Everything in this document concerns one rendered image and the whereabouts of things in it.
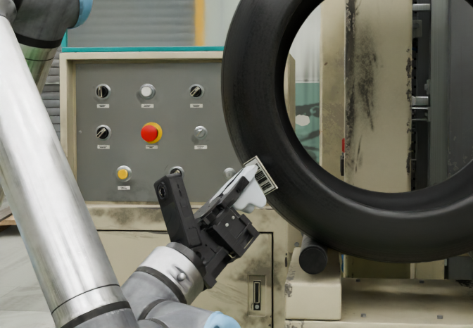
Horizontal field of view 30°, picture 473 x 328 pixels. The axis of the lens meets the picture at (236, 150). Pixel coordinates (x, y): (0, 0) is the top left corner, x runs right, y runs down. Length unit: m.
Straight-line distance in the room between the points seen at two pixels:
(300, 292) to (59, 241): 0.49
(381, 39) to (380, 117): 0.15
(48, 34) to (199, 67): 0.86
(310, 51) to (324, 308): 9.37
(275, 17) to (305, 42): 9.37
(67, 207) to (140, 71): 1.13
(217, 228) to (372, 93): 0.59
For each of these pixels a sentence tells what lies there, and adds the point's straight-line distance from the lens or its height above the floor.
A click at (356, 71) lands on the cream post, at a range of 1.74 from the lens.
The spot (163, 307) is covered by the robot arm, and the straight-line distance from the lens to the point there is 1.14.
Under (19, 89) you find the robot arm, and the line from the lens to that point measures 1.13.
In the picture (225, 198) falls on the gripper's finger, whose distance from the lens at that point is 1.28.
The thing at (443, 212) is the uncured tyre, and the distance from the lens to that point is 1.37.
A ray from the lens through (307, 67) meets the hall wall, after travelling 10.71.
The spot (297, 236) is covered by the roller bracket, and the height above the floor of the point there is 0.88.
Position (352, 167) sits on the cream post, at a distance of 1.74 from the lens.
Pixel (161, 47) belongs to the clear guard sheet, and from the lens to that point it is 2.13.
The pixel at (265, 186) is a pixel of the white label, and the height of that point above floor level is 1.02.
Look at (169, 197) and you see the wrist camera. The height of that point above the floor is 1.01.
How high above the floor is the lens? 1.14
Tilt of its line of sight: 3 degrees down
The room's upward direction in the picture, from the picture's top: straight up
